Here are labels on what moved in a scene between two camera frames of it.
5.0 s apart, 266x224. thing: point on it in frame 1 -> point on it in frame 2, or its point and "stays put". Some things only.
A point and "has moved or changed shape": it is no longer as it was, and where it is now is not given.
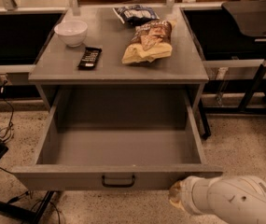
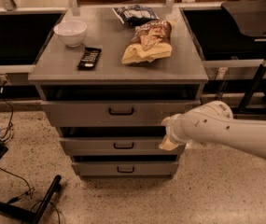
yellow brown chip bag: [149, 41] stays put
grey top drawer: [118, 138] has moved or changed shape
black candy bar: [90, 58] stays put
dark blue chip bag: [135, 14] stays put
